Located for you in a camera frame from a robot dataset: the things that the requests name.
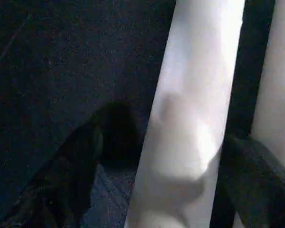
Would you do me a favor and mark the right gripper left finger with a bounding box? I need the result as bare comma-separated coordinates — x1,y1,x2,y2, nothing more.
0,123,104,228

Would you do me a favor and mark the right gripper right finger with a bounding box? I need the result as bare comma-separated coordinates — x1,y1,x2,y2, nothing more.
222,134,285,228

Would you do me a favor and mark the white plastic table leg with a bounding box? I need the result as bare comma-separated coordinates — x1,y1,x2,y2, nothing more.
232,0,285,228
124,0,247,228

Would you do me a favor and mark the black mat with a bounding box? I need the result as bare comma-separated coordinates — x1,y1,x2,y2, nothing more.
0,0,276,228

